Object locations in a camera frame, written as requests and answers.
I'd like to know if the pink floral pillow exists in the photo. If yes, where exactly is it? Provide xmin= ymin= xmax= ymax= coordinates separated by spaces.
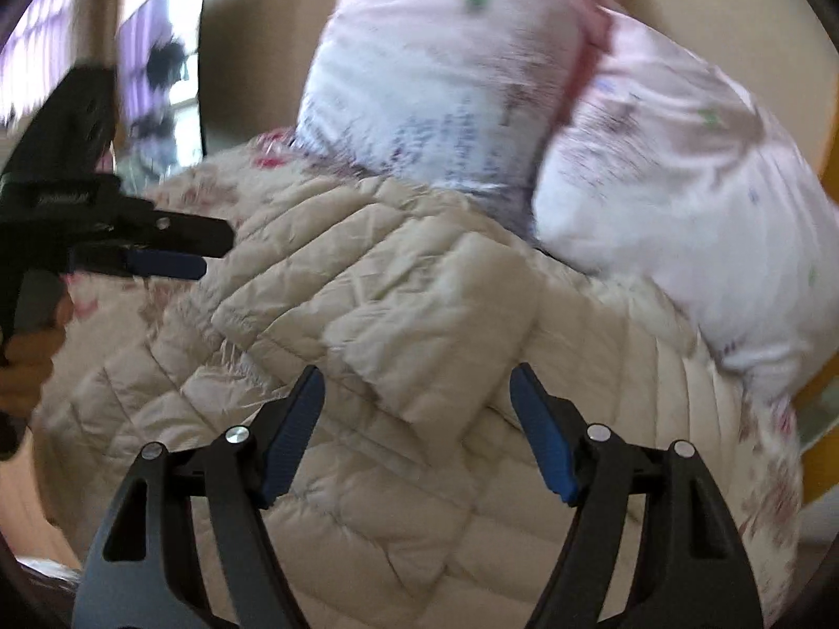
xmin=292 ymin=0 xmax=633 ymax=240
xmin=531 ymin=9 xmax=830 ymax=407

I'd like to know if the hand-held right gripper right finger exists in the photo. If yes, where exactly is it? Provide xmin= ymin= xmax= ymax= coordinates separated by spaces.
xmin=510 ymin=362 xmax=765 ymax=629

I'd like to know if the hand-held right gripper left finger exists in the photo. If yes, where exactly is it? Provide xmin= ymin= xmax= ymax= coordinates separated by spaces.
xmin=71 ymin=365 xmax=327 ymax=629

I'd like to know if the window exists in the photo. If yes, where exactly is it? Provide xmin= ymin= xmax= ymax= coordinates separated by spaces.
xmin=0 ymin=0 xmax=83 ymax=122

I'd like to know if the beige quilted blanket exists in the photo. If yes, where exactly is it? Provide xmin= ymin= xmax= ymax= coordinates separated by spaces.
xmin=29 ymin=144 xmax=751 ymax=629

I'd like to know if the person's left hand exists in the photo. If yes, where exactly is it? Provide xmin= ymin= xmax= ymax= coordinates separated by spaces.
xmin=0 ymin=298 xmax=72 ymax=424

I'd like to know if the floral bedspread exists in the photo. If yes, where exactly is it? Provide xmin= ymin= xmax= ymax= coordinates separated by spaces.
xmin=56 ymin=127 xmax=807 ymax=551

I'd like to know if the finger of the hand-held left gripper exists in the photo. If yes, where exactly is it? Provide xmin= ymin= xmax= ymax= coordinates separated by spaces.
xmin=71 ymin=244 xmax=208 ymax=281
xmin=149 ymin=208 xmax=235 ymax=256

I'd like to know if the dark-framed mirror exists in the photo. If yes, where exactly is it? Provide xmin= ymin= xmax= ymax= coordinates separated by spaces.
xmin=114 ymin=0 xmax=214 ymax=175

